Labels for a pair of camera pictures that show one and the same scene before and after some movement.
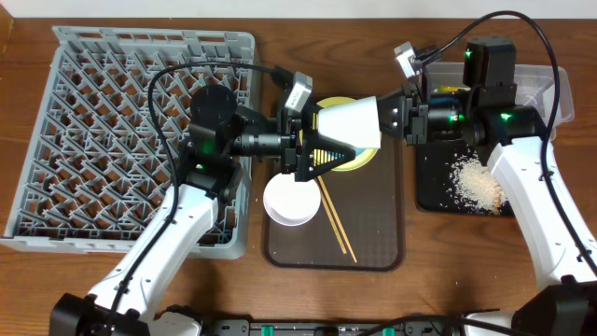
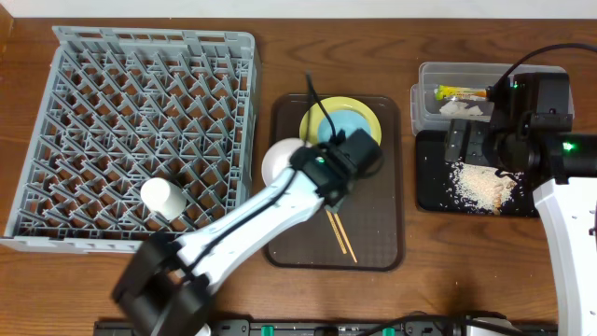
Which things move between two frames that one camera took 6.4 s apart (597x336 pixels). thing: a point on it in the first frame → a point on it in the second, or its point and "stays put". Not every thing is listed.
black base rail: x=412 y=327 stays put
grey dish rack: x=94 y=175 stays put
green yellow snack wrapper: x=445 y=89 stays put
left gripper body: x=293 y=147 → x=336 y=197
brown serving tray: x=358 y=226 stays put
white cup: x=355 y=122 → x=164 y=198
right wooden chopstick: x=334 y=211 stays put
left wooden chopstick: x=333 y=222 stays put
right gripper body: x=416 y=119 → x=469 y=141
